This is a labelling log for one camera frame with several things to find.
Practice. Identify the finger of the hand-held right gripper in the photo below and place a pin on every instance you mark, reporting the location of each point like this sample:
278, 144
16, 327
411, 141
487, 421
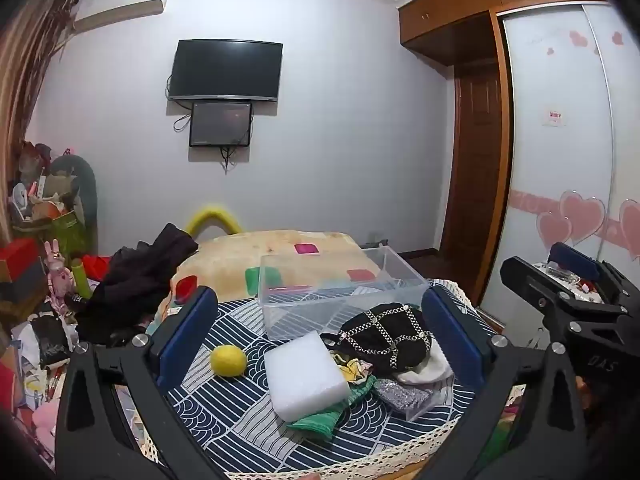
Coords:
525, 277
575, 260

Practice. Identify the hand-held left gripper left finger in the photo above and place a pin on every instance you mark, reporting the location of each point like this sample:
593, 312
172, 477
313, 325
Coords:
186, 332

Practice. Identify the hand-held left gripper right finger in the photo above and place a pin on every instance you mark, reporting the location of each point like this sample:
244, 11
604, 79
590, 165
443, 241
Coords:
452, 332

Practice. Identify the white cloth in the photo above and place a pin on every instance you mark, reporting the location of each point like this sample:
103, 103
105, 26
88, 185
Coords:
425, 370

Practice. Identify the yellow felt ball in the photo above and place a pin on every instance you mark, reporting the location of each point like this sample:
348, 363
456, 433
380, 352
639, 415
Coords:
229, 360

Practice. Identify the black clothing pile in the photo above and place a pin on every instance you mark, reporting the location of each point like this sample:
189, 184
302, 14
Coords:
135, 280

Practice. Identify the silver glitter pouch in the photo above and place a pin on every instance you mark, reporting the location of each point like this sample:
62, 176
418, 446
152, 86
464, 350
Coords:
400, 392

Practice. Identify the white heart-print wardrobe doors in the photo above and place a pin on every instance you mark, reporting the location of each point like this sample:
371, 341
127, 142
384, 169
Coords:
555, 175

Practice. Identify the beige printed blanket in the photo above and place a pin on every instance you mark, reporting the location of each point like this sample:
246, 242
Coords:
235, 252

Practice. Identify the yellow patterned cloth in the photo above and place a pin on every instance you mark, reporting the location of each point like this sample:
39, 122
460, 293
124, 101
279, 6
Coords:
352, 369

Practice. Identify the red cloth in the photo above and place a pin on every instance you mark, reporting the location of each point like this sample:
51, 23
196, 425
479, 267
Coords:
97, 266

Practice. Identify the clear plastic storage box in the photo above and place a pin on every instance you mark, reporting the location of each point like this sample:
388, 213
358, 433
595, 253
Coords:
300, 312

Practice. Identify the green cylinder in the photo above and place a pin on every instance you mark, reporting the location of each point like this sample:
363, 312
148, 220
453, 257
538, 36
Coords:
81, 280

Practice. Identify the brown wooden door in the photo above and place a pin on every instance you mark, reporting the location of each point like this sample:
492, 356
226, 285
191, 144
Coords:
472, 170

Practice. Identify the yellow curved cushion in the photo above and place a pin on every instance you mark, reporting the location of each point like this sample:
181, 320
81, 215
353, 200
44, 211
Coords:
215, 212

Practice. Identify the white foam block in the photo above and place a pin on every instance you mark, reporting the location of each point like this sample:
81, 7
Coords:
305, 377

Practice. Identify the black plastic bag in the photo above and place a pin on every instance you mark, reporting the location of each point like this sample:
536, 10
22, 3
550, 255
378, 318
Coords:
50, 340

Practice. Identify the pink bunny plush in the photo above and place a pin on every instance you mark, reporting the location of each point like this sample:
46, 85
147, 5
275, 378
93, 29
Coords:
57, 275

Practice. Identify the red and white door label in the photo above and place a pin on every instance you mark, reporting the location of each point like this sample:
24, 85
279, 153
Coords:
553, 117

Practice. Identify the green shopping bag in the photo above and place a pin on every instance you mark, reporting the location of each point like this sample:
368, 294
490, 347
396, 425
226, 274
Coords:
67, 232

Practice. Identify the green cloth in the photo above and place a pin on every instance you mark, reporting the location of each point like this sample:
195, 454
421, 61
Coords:
320, 417

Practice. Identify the pink plush item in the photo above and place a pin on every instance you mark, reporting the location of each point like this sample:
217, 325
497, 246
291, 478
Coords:
44, 417

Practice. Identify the red box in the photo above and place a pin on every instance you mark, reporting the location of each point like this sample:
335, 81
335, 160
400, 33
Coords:
20, 262

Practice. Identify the pile of assorted clutter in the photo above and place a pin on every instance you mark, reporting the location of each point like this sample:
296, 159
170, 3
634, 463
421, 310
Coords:
40, 185

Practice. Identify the wooden overhead cabinet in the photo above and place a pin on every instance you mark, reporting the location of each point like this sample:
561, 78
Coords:
450, 10

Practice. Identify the beige striped curtain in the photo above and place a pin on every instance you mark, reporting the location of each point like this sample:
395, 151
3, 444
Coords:
22, 85

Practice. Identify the white air conditioner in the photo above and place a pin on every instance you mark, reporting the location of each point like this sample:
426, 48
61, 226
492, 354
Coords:
122, 2

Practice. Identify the small black wall monitor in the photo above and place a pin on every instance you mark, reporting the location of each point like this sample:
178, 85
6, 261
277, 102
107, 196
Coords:
220, 124

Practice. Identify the wall-mounted black television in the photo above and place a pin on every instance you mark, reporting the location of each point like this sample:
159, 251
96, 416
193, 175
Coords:
225, 70

